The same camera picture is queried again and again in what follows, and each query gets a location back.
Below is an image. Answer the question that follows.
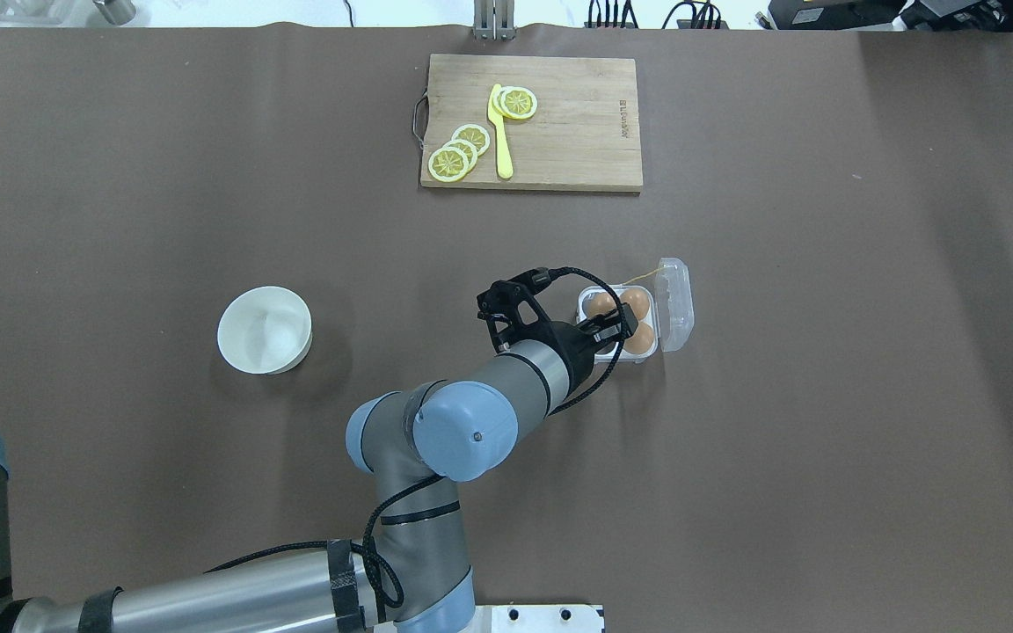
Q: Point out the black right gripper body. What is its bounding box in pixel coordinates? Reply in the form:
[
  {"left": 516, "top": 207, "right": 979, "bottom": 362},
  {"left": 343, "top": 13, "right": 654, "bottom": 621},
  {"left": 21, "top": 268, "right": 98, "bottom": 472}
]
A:
[{"left": 550, "top": 321, "right": 595, "bottom": 381}]

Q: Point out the brown egg from bowl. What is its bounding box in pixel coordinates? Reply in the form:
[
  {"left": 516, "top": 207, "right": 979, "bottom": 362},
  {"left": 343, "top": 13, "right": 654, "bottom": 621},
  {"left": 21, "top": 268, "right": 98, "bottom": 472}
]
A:
[{"left": 586, "top": 293, "right": 619, "bottom": 319}]

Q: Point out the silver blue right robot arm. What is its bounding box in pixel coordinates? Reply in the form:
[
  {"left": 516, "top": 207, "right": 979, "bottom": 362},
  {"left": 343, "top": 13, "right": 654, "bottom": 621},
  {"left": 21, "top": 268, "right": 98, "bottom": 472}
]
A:
[{"left": 0, "top": 304, "right": 637, "bottom": 632}]

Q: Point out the brown egg front in box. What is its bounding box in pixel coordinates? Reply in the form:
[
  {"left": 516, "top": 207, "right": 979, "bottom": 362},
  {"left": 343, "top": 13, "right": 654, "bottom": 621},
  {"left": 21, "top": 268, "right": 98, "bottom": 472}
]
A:
[{"left": 623, "top": 321, "right": 656, "bottom": 357}]

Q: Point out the brown egg in box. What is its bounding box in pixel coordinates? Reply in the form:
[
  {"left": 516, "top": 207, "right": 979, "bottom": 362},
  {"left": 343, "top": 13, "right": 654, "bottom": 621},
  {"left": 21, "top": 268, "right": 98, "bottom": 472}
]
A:
[
  {"left": 623, "top": 321, "right": 656, "bottom": 357},
  {"left": 622, "top": 286, "right": 652, "bottom": 321}
]

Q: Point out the brown egg rear in box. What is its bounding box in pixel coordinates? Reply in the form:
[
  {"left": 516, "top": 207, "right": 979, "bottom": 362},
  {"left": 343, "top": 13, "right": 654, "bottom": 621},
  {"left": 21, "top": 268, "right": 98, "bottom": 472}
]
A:
[{"left": 622, "top": 286, "right": 652, "bottom": 321}]

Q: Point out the clear plastic egg box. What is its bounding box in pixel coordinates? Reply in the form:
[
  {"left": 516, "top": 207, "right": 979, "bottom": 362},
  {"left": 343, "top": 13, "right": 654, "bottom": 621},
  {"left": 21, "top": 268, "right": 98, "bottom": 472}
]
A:
[{"left": 611, "top": 257, "right": 696, "bottom": 364}]

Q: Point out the yellow plastic knife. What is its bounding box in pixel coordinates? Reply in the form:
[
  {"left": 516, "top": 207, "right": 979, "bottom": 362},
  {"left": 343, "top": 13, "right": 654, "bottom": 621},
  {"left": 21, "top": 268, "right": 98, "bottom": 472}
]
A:
[{"left": 486, "top": 92, "right": 514, "bottom": 180}]

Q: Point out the wooden cutting board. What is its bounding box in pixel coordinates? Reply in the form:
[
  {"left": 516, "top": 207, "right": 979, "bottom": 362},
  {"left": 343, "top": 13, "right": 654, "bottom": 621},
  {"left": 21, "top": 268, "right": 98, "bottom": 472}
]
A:
[{"left": 419, "top": 54, "right": 644, "bottom": 193}]

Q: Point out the lemon slice middle of row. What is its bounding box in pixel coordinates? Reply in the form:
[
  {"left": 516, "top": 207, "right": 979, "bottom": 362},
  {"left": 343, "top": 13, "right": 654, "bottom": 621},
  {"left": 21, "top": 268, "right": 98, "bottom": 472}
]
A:
[{"left": 445, "top": 139, "right": 479, "bottom": 170}]

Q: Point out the lemon slice end of row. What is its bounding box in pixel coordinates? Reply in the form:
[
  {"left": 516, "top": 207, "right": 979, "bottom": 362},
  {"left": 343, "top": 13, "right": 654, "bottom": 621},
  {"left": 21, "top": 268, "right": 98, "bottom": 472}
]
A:
[{"left": 426, "top": 147, "right": 470, "bottom": 183}]

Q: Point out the lemon slice pair top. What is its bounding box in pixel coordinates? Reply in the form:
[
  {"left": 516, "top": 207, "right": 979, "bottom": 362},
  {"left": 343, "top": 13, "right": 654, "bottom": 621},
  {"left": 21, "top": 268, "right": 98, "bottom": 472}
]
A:
[{"left": 496, "top": 85, "right": 538, "bottom": 120}]

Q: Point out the lemon slice pair under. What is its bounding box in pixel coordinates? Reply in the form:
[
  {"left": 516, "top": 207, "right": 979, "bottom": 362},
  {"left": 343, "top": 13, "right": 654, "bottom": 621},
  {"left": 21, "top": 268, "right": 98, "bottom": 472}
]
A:
[{"left": 489, "top": 84, "right": 507, "bottom": 118}]

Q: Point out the white round bowl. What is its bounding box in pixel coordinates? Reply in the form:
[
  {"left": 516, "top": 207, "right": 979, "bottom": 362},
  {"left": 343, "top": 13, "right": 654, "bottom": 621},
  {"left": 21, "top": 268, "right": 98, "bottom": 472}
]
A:
[{"left": 216, "top": 286, "right": 313, "bottom": 375}]

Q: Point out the black laptop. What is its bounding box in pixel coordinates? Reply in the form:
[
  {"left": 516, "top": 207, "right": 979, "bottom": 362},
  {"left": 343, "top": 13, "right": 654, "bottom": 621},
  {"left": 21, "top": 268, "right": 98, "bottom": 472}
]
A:
[{"left": 767, "top": 1, "right": 907, "bottom": 31}]

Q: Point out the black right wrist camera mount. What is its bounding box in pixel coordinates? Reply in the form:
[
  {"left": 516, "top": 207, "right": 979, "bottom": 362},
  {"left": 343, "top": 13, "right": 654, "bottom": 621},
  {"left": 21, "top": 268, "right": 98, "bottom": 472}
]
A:
[{"left": 476, "top": 267, "right": 559, "bottom": 353}]

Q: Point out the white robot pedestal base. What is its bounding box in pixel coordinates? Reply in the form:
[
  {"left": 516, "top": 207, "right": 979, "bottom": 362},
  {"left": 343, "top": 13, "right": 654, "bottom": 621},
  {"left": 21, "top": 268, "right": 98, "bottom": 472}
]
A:
[{"left": 463, "top": 604, "right": 606, "bottom": 632}]

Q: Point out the aluminium frame post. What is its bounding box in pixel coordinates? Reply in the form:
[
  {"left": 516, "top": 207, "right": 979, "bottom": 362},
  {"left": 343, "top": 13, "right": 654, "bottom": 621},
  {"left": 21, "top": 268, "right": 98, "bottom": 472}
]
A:
[{"left": 473, "top": 0, "right": 517, "bottom": 41}]

